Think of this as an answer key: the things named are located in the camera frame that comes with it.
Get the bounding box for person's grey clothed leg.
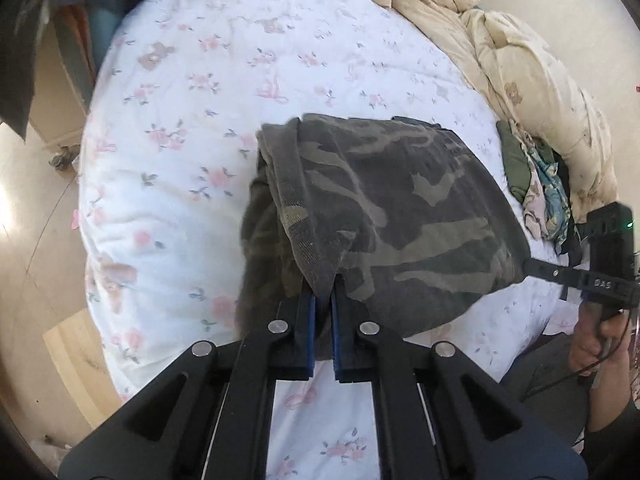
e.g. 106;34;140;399
500;344;592;443

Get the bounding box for light wooden board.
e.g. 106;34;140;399
42;307;127;432

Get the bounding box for black shiny cloth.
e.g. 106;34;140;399
0;0;217;142

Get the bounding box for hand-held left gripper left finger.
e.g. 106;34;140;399
57;281;318;480

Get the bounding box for black cable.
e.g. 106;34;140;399
522;310;637;403

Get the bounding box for camouflage pants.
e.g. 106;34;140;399
235;112;532;339

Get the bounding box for teal floral cloth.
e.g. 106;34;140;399
530;144;572;244

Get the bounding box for beige wooden bedside cabinet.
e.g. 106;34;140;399
27;5;99;154

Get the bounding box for green cloth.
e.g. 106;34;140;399
496;120;532;202

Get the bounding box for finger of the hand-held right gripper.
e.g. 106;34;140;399
522;257;581;287

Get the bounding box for person's right forearm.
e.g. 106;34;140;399
584;347;640;461

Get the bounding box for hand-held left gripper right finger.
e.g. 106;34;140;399
330;278;589;480

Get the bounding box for white floral bed sheet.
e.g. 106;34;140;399
75;0;577;480

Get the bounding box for cream bear print quilt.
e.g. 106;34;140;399
332;0;622;224

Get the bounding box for person's right hand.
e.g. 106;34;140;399
569;304;634;377

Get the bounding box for blue fabric item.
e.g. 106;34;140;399
88;5;124;69

